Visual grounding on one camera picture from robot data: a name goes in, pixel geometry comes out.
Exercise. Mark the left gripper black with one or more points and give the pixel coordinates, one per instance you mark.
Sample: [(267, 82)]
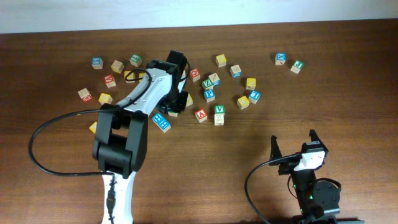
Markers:
[(180, 106)]

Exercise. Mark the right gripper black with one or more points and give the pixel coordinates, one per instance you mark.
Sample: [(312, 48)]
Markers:
[(285, 167)]

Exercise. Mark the yellow S wooden block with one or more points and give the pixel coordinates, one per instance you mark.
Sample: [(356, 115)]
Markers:
[(105, 98)]

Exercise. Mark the green R wooden block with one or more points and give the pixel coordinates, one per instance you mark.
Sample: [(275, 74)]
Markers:
[(172, 113)]

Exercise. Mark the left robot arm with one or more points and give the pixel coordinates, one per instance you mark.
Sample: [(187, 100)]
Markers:
[(120, 143)]

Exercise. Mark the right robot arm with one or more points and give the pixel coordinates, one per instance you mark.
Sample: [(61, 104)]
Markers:
[(318, 199)]

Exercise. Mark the yellow block centre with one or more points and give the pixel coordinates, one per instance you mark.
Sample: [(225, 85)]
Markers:
[(189, 100)]

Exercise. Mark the blue H block upper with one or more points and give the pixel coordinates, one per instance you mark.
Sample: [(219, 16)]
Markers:
[(158, 118)]

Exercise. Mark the plain green-side wooden block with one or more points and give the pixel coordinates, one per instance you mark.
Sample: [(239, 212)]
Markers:
[(183, 75)]

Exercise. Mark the red A block centre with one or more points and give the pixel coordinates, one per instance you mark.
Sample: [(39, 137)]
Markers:
[(201, 115)]

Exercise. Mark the red a block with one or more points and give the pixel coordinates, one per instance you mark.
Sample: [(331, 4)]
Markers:
[(201, 115), (109, 81)]

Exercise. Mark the red G wooden block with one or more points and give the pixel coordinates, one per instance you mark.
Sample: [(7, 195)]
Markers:
[(195, 75)]

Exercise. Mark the blue P wooden block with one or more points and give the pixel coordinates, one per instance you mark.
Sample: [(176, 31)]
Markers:
[(209, 95)]

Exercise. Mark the green Z wooden block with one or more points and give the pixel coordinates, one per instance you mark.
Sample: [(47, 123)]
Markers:
[(207, 84)]

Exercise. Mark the green V wooden block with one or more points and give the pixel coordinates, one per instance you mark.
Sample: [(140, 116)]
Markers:
[(219, 109)]

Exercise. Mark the plain blue-side block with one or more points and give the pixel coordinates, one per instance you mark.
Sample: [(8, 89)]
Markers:
[(214, 78)]

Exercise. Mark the yellow C wooden block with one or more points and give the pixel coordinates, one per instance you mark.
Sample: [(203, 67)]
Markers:
[(129, 76)]

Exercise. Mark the green L wooden block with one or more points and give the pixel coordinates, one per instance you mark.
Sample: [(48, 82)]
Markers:
[(135, 60)]

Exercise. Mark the yellow block far top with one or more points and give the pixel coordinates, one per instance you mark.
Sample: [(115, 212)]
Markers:
[(221, 60)]

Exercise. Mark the blue I wooden block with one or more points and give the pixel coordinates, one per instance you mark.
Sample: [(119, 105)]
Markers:
[(254, 96)]

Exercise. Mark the blue-side block far right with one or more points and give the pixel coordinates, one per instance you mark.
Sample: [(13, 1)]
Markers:
[(235, 71)]

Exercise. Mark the yellow block right lower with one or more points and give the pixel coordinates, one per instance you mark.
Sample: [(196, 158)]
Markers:
[(243, 102)]

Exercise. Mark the plain yellow-side wooden block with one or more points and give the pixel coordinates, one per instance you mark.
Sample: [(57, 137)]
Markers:
[(117, 66)]

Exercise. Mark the red A block left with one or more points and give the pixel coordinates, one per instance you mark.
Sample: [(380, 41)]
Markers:
[(109, 81)]

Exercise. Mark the yellow block right upper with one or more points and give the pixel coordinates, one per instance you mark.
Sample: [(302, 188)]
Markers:
[(250, 83)]

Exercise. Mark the green J wooden block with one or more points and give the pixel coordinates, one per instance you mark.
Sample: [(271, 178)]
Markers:
[(297, 66)]

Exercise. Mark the blue X wooden block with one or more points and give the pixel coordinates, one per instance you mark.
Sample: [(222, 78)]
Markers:
[(280, 58)]

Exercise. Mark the yellow O block near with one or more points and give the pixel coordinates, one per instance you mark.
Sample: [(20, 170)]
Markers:
[(92, 128)]

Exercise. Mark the blue S wooden block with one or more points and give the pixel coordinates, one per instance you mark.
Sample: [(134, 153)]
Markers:
[(97, 63)]

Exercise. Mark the red M wooden block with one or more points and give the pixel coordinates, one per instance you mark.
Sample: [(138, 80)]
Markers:
[(85, 95)]

